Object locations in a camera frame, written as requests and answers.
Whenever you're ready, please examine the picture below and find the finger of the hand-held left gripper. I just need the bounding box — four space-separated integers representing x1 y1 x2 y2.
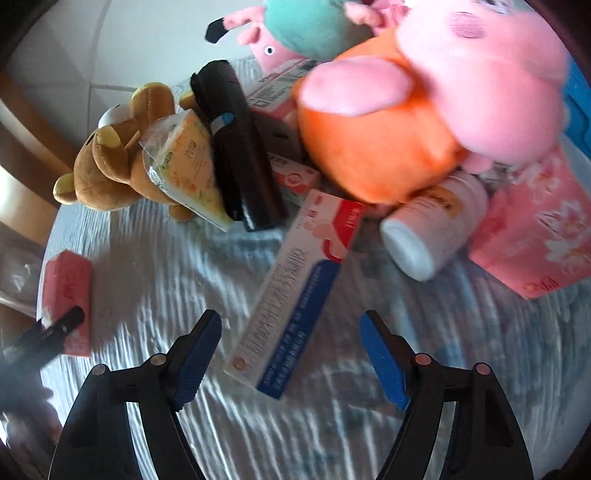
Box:
2 306 86 370

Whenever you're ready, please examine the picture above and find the blue plastic container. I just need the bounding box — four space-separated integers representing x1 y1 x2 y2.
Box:
561 60 591 162

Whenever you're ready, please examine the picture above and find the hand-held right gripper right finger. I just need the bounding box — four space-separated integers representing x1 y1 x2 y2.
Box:
360 310 535 480

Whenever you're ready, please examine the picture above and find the yellow tissue pack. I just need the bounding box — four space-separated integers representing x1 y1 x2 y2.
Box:
139 111 234 232

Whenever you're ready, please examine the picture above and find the light blue blanket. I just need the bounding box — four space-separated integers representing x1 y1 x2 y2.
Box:
39 55 591 480

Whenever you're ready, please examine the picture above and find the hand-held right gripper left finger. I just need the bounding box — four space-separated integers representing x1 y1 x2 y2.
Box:
48 309 223 480

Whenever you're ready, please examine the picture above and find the small red white box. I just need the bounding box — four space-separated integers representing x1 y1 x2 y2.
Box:
268 154 322 208

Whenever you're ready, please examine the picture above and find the wooden furniture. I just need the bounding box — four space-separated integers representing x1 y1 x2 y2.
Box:
0 74 88 324

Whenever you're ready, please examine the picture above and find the white round object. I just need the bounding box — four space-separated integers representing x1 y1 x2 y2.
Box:
98 104 133 128

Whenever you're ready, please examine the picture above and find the small pink pig plush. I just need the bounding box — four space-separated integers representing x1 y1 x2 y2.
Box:
205 0 384 75

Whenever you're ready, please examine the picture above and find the black folding umbrella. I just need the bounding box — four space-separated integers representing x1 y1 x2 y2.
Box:
190 60 288 232

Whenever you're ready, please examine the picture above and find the long toothpaste box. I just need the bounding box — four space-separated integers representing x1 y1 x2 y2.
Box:
223 189 366 401

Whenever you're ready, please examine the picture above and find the brown teddy bear plush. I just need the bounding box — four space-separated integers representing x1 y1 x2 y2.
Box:
53 82 195 221

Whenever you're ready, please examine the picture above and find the white plastic bottle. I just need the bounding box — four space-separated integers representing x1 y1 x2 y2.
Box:
381 173 489 282

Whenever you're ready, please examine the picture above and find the large pig plush orange dress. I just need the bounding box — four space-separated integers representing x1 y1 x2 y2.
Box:
295 0 571 206

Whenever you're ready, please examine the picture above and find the dark grey box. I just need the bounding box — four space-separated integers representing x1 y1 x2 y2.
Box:
252 115 303 160

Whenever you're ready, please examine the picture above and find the pink flower tissue pack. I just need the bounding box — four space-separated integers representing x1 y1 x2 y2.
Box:
468 152 591 301
38 250 93 358

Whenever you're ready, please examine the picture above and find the clear plastic bag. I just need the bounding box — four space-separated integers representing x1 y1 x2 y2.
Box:
0 228 47 317

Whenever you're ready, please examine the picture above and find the pink white labelled carton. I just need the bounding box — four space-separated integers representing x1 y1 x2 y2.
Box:
245 60 315 121

